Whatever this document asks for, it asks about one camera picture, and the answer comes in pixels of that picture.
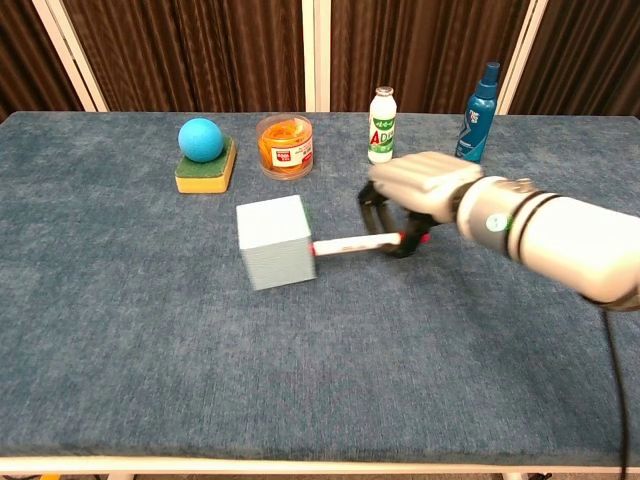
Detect blue ball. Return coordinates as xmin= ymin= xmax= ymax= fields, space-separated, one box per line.
xmin=178 ymin=117 xmax=225 ymax=164

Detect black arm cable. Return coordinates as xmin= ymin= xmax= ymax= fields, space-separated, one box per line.
xmin=601 ymin=305 xmax=632 ymax=480

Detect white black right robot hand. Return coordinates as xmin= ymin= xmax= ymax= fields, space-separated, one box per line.
xmin=357 ymin=152 xmax=485 ymax=259

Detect blue table cloth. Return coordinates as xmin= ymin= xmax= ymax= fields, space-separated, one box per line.
xmin=0 ymin=110 xmax=640 ymax=460

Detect brown pleated partition panel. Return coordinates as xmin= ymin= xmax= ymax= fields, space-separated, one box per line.
xmin=314 ymin=0 xmax=549 ymax=115
xmin=0 ymin=0 xmax=109 ymax=122
xmin=32 ymin=0 xmax=317 ymax=113
xmin=497 ymin=0 xmax=640 ymax=119

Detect blue spray bottle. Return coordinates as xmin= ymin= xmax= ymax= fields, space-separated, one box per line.
xmin=454 ymin=61 xmax=502 ymax=165

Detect clear jar orange contents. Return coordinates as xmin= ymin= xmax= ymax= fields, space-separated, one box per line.
xmin=255 ymin=114 xmax=315 ymax=181

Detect green yellow sponge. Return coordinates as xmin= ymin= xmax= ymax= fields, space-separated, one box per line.
xmin=174 ymin=135 xmax=238 ymax=195

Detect white cube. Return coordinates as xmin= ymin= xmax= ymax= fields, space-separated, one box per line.
xmin=235 ymin=194 xmax=318 ymax=292

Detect white table frame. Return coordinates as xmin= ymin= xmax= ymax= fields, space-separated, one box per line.
xmin=0 ymin=454 xmax=640 ymax=480

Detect white red marker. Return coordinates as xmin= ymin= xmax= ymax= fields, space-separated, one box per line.
xmin=309 ymin=230 xmax=431 ymax=258

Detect white drink bottle green label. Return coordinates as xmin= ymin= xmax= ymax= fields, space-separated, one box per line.
xmin=367 ymin=86 xmax=399 ymax=166

